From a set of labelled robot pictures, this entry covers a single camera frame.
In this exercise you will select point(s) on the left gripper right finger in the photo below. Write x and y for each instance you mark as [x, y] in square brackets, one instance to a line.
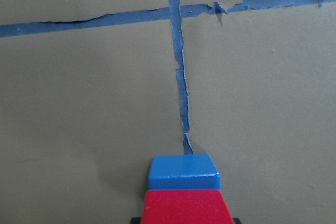
[236, 220]

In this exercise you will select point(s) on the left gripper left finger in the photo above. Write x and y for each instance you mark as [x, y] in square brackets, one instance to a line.
[136, 220]

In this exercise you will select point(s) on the red wooden block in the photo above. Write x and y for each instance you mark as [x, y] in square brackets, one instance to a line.
[185, 206]

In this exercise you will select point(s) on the blue wooden block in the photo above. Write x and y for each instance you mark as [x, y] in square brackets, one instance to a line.
[188, 171]

